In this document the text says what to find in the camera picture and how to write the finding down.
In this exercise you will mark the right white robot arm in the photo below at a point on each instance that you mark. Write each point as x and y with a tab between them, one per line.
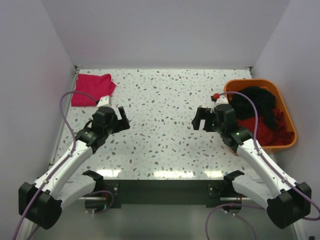
285	200

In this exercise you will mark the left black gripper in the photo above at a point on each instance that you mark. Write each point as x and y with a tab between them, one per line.
122	124

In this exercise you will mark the dark red t shirt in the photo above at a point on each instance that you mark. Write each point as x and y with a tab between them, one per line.
268	136

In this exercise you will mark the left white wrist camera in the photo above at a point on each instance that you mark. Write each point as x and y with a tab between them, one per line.
105	101

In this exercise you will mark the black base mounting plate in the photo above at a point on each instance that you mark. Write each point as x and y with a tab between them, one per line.
208	193

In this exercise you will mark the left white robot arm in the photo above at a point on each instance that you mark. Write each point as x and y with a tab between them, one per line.
40	202

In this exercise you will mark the black t shirt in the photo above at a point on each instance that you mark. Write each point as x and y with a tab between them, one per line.
264	102

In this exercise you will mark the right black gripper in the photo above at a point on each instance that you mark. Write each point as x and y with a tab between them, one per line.
202	113

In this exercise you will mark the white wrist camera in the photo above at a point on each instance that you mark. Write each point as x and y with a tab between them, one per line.
105	101
217	100

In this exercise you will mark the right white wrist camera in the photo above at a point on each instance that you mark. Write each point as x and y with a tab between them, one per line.
217	100

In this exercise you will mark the folded pink t shirt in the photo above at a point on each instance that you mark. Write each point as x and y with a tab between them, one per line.
94	86

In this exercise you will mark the orange plastic basket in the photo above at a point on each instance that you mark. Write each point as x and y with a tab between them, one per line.
239	84

